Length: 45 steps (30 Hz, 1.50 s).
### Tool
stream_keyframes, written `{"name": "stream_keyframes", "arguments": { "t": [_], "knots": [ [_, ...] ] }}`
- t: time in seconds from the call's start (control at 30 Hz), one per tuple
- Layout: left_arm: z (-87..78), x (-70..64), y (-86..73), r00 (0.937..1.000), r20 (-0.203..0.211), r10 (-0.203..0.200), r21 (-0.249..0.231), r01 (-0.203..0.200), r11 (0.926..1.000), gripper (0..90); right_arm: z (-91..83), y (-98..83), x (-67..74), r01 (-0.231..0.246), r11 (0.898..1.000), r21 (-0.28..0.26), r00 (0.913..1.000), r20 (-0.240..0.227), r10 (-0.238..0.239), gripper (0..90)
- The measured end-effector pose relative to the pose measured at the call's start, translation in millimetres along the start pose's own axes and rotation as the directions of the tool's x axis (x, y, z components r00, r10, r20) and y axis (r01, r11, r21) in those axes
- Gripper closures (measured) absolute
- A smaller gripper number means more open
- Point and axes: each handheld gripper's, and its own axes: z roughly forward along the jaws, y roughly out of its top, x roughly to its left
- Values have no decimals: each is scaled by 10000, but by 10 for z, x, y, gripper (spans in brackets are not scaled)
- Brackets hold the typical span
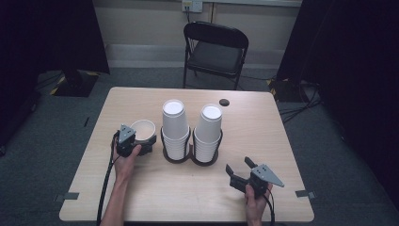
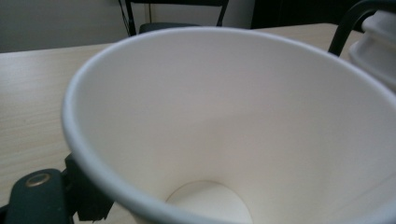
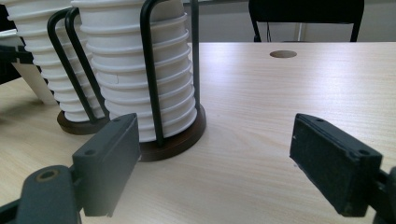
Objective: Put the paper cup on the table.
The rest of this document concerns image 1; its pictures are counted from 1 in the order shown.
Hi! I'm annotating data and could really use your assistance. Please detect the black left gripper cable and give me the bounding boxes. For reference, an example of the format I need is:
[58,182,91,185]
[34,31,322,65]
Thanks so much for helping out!
[96,131,120,226]

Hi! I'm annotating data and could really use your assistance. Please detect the white wall socket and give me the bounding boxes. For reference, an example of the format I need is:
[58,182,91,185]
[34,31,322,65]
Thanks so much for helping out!
[182,0,204,14]

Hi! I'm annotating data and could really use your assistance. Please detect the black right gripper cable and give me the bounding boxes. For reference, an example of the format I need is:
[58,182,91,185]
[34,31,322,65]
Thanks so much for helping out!
[263,187,277,226]

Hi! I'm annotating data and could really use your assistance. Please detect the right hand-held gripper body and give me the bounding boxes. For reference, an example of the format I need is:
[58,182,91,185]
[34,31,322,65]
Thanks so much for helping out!
[229,163,286,200]

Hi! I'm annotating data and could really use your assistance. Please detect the grey tape strip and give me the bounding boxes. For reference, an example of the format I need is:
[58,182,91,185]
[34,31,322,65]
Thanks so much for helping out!
[295,189,316,200]
[55,191,81,202]

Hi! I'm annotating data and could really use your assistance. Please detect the black folding chair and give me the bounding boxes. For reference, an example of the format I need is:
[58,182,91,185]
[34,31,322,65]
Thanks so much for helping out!
[183,21,249,91]

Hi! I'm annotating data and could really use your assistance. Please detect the black floor cables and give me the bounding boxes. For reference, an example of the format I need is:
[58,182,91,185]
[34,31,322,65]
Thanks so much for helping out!
[278,79,325,124]

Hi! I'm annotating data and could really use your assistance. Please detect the person's right hand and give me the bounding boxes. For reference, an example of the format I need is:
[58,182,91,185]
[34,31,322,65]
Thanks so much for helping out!
[244,183,274,222]

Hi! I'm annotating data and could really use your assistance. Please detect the stack of white paper cups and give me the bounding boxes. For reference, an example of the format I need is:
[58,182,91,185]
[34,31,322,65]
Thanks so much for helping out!
[193,104,223,164]
[161,99,191,161]

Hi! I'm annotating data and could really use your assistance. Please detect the single white paper cup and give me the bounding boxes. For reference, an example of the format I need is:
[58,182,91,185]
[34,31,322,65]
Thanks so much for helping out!
[130,119,157,145]

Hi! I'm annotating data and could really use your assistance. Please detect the black stand base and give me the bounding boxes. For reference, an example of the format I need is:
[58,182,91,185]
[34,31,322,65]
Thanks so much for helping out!
[267,77,303,104]
[49,69,100,98]

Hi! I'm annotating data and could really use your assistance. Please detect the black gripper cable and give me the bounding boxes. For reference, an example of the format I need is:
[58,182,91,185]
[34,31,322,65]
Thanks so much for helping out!
[96,131,120,226]
[263,187,277,226]

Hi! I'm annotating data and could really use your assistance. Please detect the black curtain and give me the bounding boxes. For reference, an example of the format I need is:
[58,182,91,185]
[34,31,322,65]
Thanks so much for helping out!
[0,0,111,152]
[276,0,399,202]

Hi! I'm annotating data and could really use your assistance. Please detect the person's left hand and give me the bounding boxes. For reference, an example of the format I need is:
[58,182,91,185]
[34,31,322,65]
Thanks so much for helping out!
[112,144,143,186]

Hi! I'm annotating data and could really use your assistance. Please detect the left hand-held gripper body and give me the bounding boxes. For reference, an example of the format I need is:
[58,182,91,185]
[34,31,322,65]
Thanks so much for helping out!
[116,123,139,158]

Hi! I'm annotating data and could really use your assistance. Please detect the black wire cup holder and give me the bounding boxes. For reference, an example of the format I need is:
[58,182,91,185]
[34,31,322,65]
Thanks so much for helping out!
[190,127,224,167]
[160,126,193,165]

